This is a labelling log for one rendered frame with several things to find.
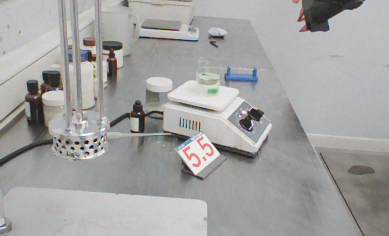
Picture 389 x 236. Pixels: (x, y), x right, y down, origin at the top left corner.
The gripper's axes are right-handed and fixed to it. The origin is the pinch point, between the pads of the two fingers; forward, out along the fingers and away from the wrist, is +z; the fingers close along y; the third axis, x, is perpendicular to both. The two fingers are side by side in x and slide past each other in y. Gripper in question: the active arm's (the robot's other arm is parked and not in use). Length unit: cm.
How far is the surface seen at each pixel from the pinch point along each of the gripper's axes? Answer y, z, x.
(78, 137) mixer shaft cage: 34, -62, -80
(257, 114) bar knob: 31, -35, -42
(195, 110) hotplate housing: 29, -34, -55
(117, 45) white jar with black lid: 1, 10, -60
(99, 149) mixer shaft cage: 36, -60, -77
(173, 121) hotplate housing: 30, -30, -58
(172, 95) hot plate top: 25, -31, -58
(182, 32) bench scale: -13.1, 40.5, -26.2
